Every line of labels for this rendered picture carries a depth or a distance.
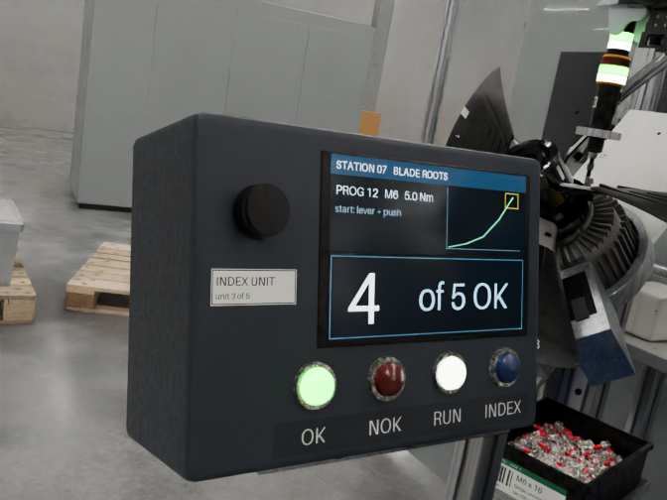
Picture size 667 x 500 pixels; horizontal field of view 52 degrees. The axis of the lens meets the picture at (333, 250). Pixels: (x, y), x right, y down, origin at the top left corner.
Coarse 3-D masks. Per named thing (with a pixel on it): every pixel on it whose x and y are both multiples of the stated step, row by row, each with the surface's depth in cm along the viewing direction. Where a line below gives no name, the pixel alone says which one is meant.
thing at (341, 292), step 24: (336, 264) 39; (360, 264) 40; (384, 264) 41; (336, 288) 39; (360, 288) 40; (384, 288) 41; (336, 312) 39; (360, 312) 40; (384, 312) 41; (336, 336) 39; (360, 336) 40; (384, 336) 41
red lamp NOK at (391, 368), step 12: (384, 360) 41; (396, 360) 41; (372, 372) 40; (384, 372) 40; (396, 372) 41; (372, 384) 40; (384, 384) 40; (396, 384) 41; (384, 396) 41; (396, 396) 41
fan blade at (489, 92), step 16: (496, 80) 140; (480, 96) 144; (496, 96) 138; (480, 112) 141; (496, 112) 136; (464, 128) 147; (480, 128) 140; (496, 128) 134; (448, 144) 151; (464, 144) 146; (480, 144) 140; (496, 144) 134
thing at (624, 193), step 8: (600, 184) 109; (608, 192) 105; (616, 192) 105; (624, 192) 105; (632, 192) 104; (640, 192) 104; (648, 192) 104; (656, 192) 104; (664, 192) 104; (624, 200) 101; (632, 200) 101; (640, 200) 101; (648, 200) 101; (656, 200) 100; (664, 200) 100; (640, 208) 98; (648, 208) 98; (656, 208) 98; (664, 208) 97; (656, 216) 96; (664, 216) 95
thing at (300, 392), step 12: (300, 372) 38; (312, 372) 38; (324, 372) 38; (300, 384) 38; (312, 384) 37; (324, 384) 38; (300, 396) 38; (312, 396) 38; (324, 396) 38; (312, 408) 38
